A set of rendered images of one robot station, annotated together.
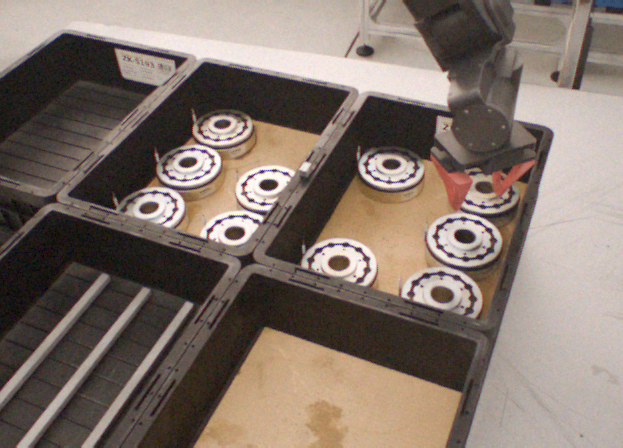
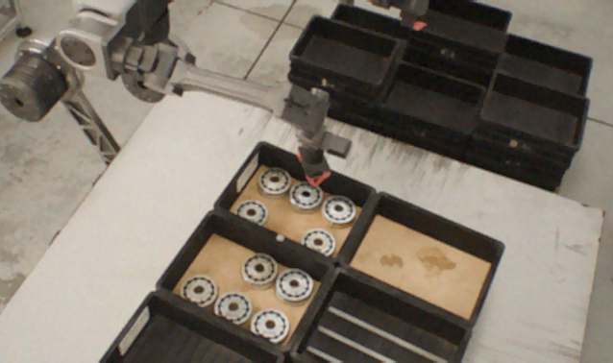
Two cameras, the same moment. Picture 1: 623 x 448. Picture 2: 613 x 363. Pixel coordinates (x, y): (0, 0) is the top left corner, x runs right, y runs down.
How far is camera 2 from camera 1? 1.80 m
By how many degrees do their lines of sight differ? 59
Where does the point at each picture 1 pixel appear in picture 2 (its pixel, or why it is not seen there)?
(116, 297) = (319, 344)
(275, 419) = (387, 277)
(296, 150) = (215, 259)
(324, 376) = (368, 258)
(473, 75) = (337, 141)
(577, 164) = (207, 148)
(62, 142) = not seen: outside the picture
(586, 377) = not seen: hidden behind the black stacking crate
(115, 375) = (365, 339)
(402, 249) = (300, 222)
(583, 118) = (166, 133)
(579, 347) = not seen: hidden behind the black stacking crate
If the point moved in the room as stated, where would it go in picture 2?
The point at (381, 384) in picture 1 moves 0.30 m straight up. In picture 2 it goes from (372, 240) to (388, 178)
